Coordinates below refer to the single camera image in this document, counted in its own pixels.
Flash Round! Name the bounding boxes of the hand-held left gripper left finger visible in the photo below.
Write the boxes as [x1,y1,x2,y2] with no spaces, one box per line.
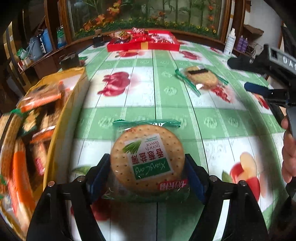
[26,153,111,241]

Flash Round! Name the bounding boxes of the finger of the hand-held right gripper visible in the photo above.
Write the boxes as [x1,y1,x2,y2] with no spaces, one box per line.
[227,57,263,71]
[244,82,289,102]

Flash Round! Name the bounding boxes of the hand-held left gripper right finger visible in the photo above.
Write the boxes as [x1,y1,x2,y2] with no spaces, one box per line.
[184,153,270,241]

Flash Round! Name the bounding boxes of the round cracker packet black strip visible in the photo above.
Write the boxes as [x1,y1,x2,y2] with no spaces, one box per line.
[174,65,229,96]

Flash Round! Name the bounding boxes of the round cracker packet green label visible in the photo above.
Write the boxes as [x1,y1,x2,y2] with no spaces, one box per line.
[102,119,192,202]

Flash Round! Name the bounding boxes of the yellow cardboard box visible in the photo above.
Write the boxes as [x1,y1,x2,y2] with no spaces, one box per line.
[0,67,90,234]

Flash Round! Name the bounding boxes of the pile of cracker packets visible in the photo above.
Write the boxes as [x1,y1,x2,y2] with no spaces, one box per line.
[0,81,71,223]

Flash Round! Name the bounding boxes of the person's right hand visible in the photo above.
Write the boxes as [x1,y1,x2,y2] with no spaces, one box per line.
[281,116,296,184]

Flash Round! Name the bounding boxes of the white spray bottle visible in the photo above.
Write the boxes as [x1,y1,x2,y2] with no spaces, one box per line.
[223,28,236,56]

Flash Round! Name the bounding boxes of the heap of red wrapped candies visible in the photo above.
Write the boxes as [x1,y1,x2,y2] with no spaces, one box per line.
[111,27,176,44]

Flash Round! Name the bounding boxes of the red gift box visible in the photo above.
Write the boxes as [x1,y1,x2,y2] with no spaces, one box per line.
[107,29,181,52]

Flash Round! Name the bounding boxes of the glass artificial flower display case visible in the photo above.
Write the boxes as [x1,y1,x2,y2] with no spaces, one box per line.
[58,0,232,42]

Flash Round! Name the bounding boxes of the black cylindrical container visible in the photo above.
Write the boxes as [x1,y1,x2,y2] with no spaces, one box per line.
[59,52,80,70]

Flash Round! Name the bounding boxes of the dark wooden cabinet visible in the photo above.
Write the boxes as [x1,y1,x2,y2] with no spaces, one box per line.
[0,14,70,77]

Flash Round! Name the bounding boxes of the grey blue kettle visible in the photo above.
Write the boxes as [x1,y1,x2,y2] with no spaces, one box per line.
[25,36,43,61]

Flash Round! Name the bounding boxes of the green and white pouch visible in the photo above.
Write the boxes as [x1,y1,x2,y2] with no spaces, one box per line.
[16,47,28,61]

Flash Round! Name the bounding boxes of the clear plastic water bottle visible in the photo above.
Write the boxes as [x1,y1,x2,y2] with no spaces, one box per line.
[56,25,65,49]

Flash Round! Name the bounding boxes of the blue thermos flask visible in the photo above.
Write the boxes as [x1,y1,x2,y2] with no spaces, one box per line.
[42,28,53,52]

